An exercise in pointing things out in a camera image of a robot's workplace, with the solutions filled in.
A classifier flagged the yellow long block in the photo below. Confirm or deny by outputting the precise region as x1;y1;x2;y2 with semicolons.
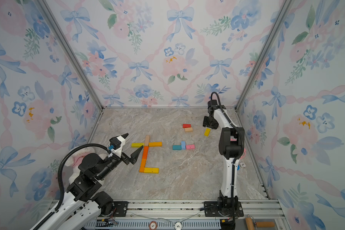
143;167;159;174

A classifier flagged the light blue block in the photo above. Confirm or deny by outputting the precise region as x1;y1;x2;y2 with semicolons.
181;141;186;150

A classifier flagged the orange small block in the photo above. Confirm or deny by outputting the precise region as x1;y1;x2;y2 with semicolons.
139;158;147;173

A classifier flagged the wooden handle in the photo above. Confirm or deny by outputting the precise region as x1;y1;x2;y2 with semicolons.
245;217;275;230

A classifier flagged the tan wood block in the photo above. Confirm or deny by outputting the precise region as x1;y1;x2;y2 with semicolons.
185;127;193;132

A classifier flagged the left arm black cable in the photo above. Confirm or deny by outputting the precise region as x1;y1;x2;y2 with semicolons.
31;143;110;230

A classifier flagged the teal block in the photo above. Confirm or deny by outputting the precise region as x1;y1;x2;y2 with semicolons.
172;145;182;150

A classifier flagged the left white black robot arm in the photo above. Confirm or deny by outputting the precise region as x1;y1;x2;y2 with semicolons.
32;134;144;230

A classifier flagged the white plush bear pink shirt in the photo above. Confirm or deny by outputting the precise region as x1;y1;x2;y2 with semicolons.
65;148;89;172

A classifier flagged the lime yellow block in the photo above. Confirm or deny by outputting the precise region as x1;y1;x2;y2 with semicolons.
131;143;144;148

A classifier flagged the natural wood block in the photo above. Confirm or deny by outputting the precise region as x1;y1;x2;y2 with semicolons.
145;135;150;146

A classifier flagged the amber yellow block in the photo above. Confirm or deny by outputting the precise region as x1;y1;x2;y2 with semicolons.
149;142;163;147

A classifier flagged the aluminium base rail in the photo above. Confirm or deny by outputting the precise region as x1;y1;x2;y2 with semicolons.
82;199;290;230

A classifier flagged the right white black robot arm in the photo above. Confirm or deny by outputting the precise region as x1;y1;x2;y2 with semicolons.
203;99;244;218

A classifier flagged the pink block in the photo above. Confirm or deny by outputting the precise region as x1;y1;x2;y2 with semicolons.
186;144;195;150

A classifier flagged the red-orange block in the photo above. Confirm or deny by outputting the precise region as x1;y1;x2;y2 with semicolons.
142;146;149;159

